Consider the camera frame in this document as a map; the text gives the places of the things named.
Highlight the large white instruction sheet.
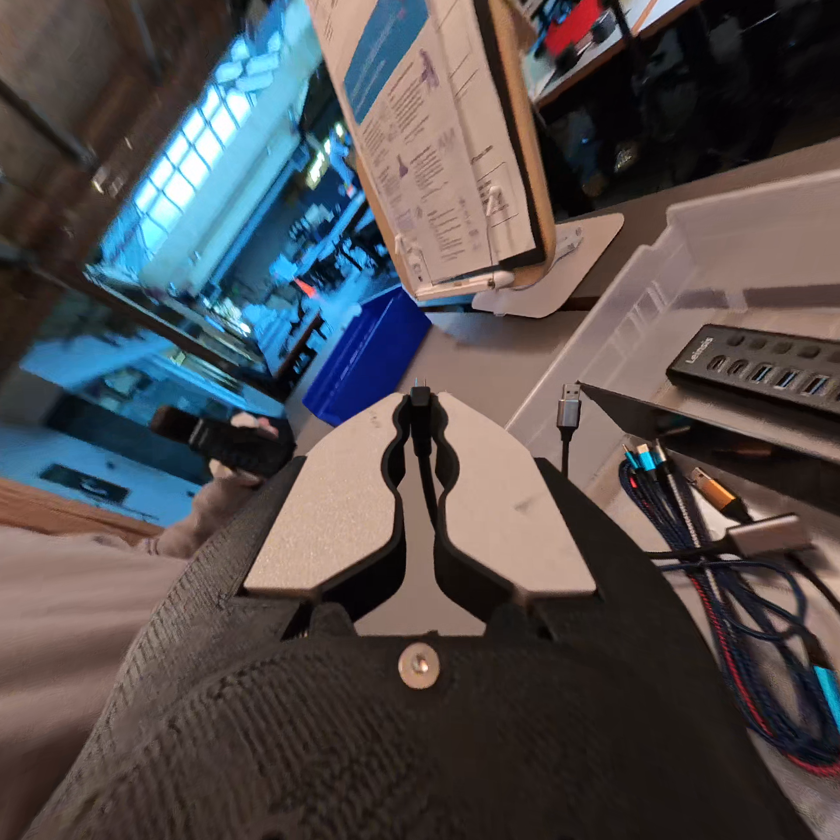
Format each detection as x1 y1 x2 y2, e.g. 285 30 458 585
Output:
305 0 546 293

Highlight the neighbouring work table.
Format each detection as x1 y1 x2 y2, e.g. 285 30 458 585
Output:
525 0 706 109

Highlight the wide black USB hub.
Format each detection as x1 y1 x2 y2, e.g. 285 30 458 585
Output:
665 323 840 419

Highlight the wooden document stand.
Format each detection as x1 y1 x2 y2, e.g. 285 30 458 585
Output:
305 0 626 320

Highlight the grey plug USB cable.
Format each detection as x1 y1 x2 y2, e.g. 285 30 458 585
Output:
555 382 585 480

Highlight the slim black USB hub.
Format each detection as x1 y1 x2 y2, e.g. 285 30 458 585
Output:
150 405 298 484

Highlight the cyan plug USB cable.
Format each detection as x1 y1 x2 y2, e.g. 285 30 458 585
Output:
619 441 840 772

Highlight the clear plastic tray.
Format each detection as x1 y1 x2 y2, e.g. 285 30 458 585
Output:
505 169 840 840

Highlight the silver adapter with cable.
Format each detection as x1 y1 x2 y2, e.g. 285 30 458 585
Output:
646 514 840 614

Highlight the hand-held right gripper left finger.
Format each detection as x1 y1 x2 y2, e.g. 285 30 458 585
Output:
241 392 406 601

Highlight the blue header exercise sheet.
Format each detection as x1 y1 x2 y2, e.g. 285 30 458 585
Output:
341 0 500 283

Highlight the blue plastic bin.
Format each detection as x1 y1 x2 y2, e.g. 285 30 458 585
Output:
302 287 435 429

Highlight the silver braided cable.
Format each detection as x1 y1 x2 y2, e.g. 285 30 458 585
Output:
653 443 723 595

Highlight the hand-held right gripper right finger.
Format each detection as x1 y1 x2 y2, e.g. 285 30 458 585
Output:
433 390 599 603

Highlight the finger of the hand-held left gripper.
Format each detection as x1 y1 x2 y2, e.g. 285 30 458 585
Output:
209 458 263 488
230 411 282 439

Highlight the red box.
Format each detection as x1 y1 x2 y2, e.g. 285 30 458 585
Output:
543 0 606 59

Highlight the red blue braided cable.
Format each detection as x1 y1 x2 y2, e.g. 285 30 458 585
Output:
682 564 840 780

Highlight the black USB-C cable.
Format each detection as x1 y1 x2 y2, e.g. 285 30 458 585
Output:
408 376 442 529

